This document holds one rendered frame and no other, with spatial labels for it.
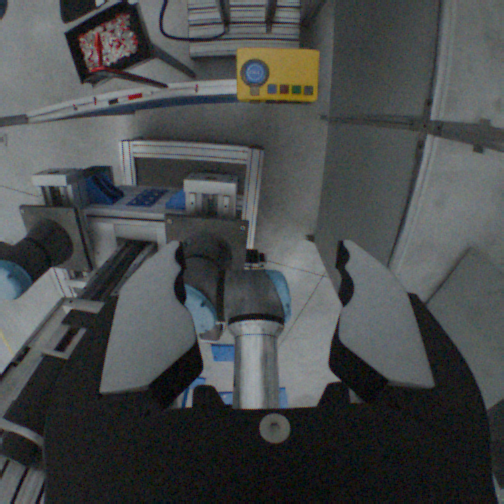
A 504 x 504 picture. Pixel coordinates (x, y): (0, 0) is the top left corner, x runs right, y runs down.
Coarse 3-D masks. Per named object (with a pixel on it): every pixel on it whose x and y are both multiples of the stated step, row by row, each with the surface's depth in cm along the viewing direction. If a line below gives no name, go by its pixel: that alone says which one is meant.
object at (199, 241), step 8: (200, 232) 60; (208, 232) 61; (184, 240) 60; (192, 240) 58; (200, 240) 58; (208, 240) 58; (216, 240) 59; (224, 240) 62; (184, 248) 60; (192, 248) 56; (200, 248) 56; (208, 248) 57; (216, 248) 58; (224, 248) 61; (192, 256) 54; (200, 256) 54; (208, 256) 55; (216, 256) 57; (224, 256) 59; (232, 256) 64; (216, 264) 55; (224, 264) 59
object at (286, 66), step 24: (240, 48) 37; (264, 48) 37; (288, 48) 38; (240, 72) 40; (288, 72) 40; (312, 72) 39; (240, 96) 42; (264, 96) 42; (288, 96) 42; (312, 96) 42
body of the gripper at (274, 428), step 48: (336, 384) 5; (144, 432) 4; (192, 432) 4; (240, 432) 4; (288, 432) 4; (336, 432) 4; (384, 432) 4; (432, 432) 4; (96, 480) 3; (144, 480) 3; (192, 480) 3; (240, 480) 3; (288, 480) 3; (336, 480) 3; (384, 480) 3; (432, 480) 3
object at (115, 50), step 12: (108, 24) 48; (120, 24) 48; (84, 36) 48; (108, 36) 49; (120, 36) 50; (132, 36) 50; (108, 48) 51; (120, 48) 51; (132, 48) 52; (84, 60) 52; (96, 60) 53; (108, 60) 53; (120, 60) 54
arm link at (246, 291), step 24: (240, 288) 46; (264, 288) 46; (288, 288) 46; (240, 312) 44; (264, 312) 43; (288, 312) 46; (240, 336) 43; (264, 336) 42; (240, 360) 40; (264, 360) 40; (240, 384) 38; (264, 384) 37; (240, 408) 36; (264, 408) 35
